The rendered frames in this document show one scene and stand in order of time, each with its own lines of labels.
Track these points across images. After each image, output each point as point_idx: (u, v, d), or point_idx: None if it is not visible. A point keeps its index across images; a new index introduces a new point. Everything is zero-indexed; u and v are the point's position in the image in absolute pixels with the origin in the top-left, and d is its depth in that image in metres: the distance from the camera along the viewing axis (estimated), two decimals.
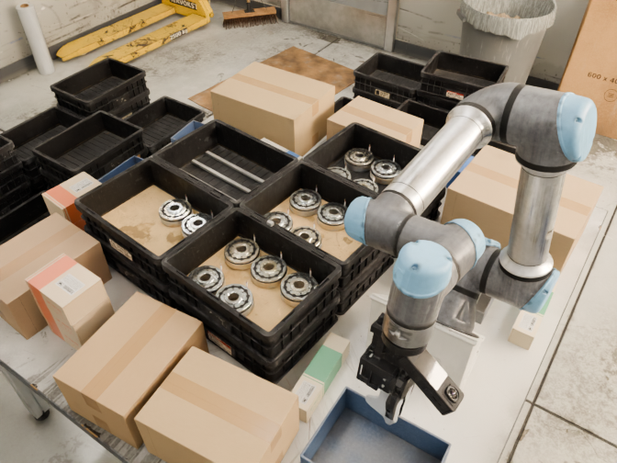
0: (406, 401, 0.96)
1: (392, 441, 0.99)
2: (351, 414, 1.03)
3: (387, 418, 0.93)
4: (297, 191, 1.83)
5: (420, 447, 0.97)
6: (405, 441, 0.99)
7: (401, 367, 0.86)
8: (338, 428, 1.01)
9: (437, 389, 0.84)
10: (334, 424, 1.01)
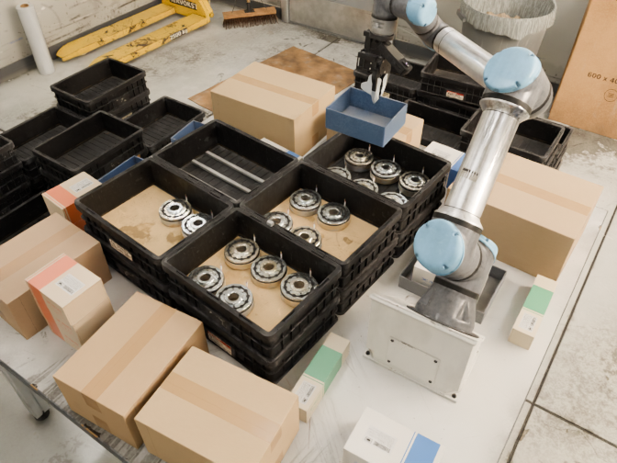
0: (383, 88, 1.73)
1: (375, 116, 1.77)
2: (353, 107, 1.80)
3: (372, 92, 1.71)
4: (297, 191, 1.83)
5: (391, 117, 1.75)
6: (383, 116, 1.77)
7: (379, 51, 1.64)
8: (345, 112, 1.78)
9: (398, 60, 1.62)
10: (343, 111, 1.79)
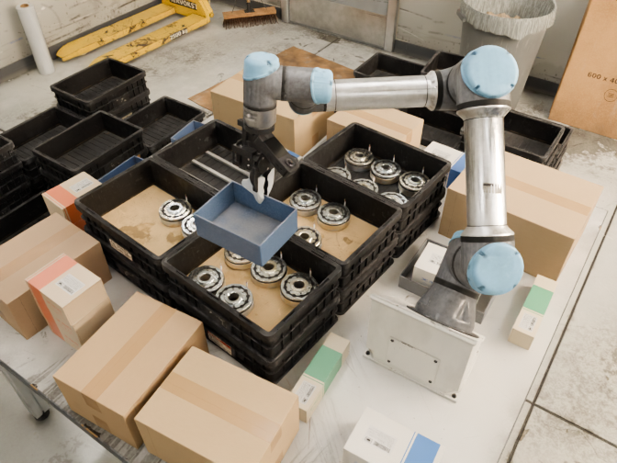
0: (270, 186, 1.38)
1: (263, 218, 1.42)
2: (238, 205, 1.45)
3: (254, 192, 1.36)
4: (297, 191, 1.83)
5: (282, 220, 1.40)
6: (273, 218, 1.42)
7: (256, 146, 1.29)
8: (227, 211, 1.43)
9: (278, 158, 1.27)
10: (225, 209, 1.44)
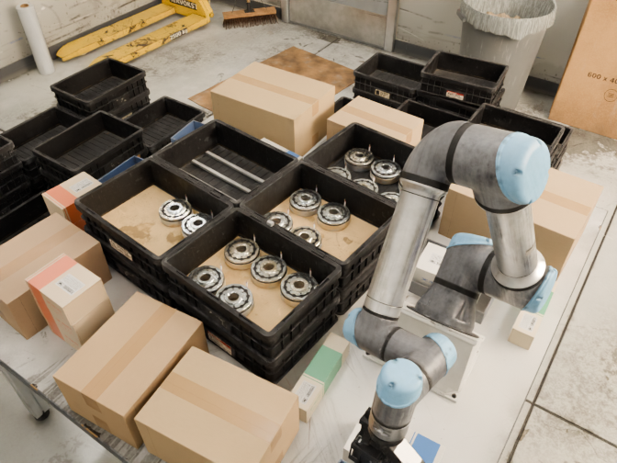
0: None
1: None
2: None
3: None
4: (297, 191, 1.83)
5: None
6: None
7: (384, 453, 1.06)
8: None
9: None
10: None
